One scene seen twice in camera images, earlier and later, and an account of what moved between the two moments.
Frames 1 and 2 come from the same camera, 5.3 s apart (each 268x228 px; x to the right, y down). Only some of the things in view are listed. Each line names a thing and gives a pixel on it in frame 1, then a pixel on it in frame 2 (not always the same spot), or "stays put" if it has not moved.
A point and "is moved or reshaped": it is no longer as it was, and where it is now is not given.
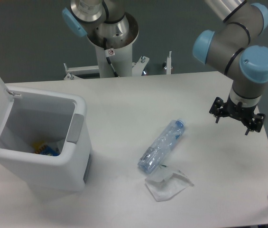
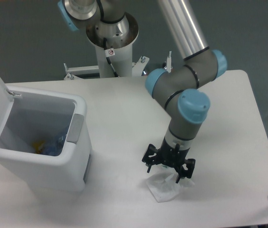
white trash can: [45, 145] stays put
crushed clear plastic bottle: [152, 156] is moved or reshaped
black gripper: [244, 114] to [174, 157]
